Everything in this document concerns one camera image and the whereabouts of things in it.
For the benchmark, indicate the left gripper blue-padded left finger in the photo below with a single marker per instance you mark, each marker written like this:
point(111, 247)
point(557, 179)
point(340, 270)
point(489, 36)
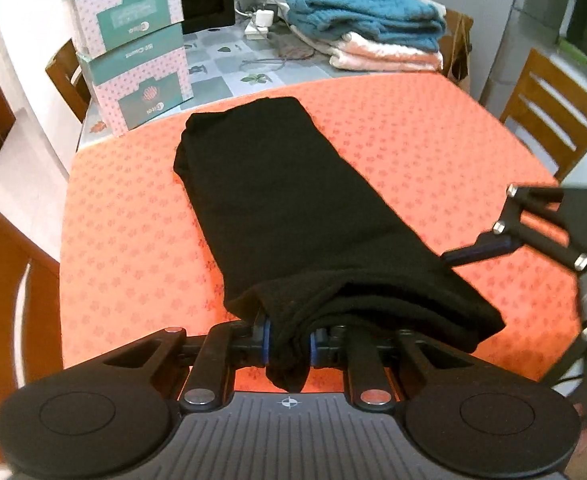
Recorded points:
point(198, 372)

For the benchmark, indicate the wooden chair with slats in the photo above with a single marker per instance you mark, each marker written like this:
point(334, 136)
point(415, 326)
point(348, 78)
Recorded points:
point(552, 108)

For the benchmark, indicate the lower pink teal box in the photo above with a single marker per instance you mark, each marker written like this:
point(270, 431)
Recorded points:
point(140, 80)

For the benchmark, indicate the black garment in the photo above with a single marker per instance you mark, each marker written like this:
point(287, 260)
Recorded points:
point(302, 237)

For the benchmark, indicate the pink folded towel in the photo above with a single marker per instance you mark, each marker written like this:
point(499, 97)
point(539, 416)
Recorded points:
point(354, 53)

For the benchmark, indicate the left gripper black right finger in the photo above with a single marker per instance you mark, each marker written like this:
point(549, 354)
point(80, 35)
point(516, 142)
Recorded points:
point(381, 372)

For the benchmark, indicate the left wooden chair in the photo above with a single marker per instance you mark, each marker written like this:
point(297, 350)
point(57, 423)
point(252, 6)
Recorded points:
point(30, 326)

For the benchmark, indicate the white power adapter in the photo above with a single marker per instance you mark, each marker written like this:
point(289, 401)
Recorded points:
point(259, 23)

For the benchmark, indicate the orange patterned tablecloth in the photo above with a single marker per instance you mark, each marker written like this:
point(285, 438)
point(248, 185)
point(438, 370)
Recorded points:
point(133, 259)

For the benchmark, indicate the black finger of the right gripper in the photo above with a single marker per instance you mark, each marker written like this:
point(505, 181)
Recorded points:
point(564, 208)
point(576, 351)

